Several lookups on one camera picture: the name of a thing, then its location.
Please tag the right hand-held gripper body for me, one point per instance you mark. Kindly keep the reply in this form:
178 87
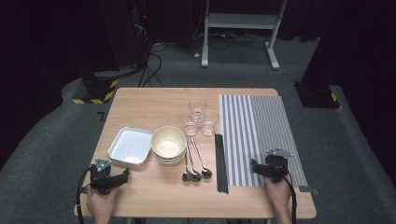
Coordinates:
277 169

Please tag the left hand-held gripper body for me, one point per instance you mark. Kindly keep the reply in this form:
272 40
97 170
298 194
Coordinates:
101 180

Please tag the bundle of black chopsticks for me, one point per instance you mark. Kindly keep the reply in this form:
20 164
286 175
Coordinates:
221 168

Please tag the person's left hand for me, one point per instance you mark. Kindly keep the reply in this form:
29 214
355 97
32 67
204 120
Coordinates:
101 205

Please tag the person's right hand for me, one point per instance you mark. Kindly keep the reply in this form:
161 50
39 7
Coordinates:
278 199

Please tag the striped woven placemat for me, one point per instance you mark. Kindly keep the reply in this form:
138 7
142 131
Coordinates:
249 124

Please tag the clear drinking glass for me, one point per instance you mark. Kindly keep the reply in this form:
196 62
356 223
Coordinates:
197 107
190 127
209 126

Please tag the black base yellow mark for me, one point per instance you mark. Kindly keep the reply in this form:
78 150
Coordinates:
314 96

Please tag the black yellow striped base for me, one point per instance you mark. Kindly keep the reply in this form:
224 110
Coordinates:
96 88

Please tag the dark curtain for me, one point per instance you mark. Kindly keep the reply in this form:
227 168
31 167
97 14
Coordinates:
367 62
46 62

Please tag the dark equipment rack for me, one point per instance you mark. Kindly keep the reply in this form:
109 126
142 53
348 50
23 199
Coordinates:
140 31

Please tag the white metal stand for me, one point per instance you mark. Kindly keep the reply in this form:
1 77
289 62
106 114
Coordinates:
239 21

